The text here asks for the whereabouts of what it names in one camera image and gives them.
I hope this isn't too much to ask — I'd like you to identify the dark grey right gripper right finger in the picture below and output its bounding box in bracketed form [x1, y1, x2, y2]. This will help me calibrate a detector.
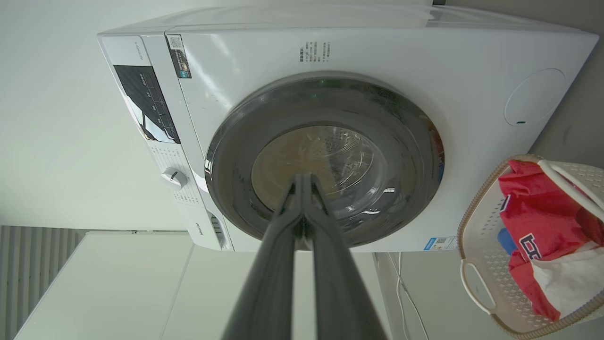
[301, 173, 388, 340]

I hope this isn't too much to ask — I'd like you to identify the grey ribbed radiator panel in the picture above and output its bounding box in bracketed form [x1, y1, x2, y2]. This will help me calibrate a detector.
[0, 225, 88, 340]

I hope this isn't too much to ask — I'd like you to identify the white front-load washing machine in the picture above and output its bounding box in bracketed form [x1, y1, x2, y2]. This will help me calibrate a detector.
[97, 4, 600, 253]

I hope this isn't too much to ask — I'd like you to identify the white power cable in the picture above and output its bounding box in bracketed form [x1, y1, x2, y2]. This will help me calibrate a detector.
[387, 252, 431, 340]

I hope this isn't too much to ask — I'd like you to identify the blue garment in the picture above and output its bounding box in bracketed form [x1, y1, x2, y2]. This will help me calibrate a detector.
[497, 228, 518, 255]

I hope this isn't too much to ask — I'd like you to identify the white control dial knob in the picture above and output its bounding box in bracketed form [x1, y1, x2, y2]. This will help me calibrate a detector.
[161, 167, 188, 190]

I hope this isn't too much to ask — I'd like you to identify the round dark washing machine door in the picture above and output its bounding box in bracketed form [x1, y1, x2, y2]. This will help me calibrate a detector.
[205, 72, 445, 248]

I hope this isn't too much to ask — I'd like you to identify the red garment with print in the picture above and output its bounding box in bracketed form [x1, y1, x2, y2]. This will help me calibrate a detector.
[498, 160, 604, 322]

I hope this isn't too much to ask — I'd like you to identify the white garment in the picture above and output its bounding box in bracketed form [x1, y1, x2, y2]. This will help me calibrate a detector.
[531, 241, 604, 318]

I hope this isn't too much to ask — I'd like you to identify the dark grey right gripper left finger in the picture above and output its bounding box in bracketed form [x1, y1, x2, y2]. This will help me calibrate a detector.
[221, 173, 303, 340]

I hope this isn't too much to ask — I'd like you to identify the white cabinet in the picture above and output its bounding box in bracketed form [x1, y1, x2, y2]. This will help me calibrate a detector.
[14, 230, 392, 340]

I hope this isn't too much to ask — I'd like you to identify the white perforated laundry basket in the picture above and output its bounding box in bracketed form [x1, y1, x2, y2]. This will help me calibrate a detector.
[457, 154, 604, 340]

